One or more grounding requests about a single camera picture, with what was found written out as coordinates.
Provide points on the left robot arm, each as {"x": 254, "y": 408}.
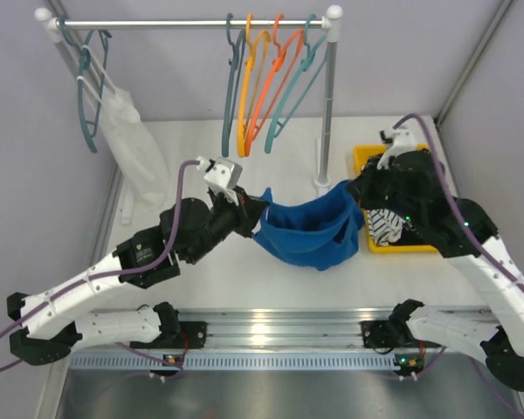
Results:
{"x": 66, "y": 319}

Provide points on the silver clothes rack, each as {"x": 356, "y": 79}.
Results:
{"x": 330, "y": 23}

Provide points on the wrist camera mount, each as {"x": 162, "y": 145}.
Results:
{"x": 221, "y": 176}
{"x": 398, "y": 141}

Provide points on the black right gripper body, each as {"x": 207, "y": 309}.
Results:
{"x": 377, "y": 191}

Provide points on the blue tank top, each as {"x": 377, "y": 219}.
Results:
{"x": 320, "y": 234}

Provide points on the dark blue-grey hanger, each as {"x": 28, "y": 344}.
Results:
{"x": 238, "y": 52}

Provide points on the white black striped shirt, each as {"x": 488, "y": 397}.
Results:
{"x": 385, "y": 227}

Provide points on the white garment on hanger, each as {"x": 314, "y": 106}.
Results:
{"x": 132, "y": 145}

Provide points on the yellow hanger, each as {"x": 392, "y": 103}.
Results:
{"x": 254, "y": 65}

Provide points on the yellow plastic bin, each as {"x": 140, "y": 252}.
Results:
{"x": 410, "y": 241}

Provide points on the teal hanger right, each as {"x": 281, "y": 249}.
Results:
{"x": 279, "y": 119}

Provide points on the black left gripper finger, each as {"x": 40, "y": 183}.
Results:
{"x": 255, "y": 203}
{"x": 255, "y": 230}

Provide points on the corner metal profile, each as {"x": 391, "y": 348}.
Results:
{"x": 55, "y": 382}
{"x": 487, "y": 35}

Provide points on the corner metal profile right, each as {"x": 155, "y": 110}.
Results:
{"x": 487, "y": 35}

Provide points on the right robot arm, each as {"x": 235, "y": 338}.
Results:
{"x": 466, "y": 238}

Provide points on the teal hanger with garment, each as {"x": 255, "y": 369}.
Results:
{"x": 89, "y": 81}

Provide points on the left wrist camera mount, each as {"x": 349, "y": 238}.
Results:
{"x": 221, "y": 176}

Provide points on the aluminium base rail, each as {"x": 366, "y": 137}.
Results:
{"x": 269, "y": 340}

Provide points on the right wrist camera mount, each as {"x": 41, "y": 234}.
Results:
{"x": 398, "y": 141}

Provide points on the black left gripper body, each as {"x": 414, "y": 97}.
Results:
{"x": 248, "y": 211}

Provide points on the corner metal profile left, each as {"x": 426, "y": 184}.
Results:
{"x": 55, "y": 382}

